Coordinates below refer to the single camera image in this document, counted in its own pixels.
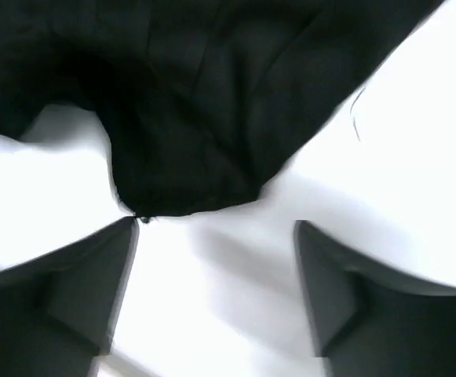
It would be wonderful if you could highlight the black pleated skirt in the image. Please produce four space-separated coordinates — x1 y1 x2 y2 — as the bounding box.
0 0 439 218

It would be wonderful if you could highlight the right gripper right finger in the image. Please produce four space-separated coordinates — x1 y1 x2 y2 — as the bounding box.
294 221 456 377

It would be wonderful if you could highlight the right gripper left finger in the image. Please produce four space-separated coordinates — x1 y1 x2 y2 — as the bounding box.
0 217 138 377

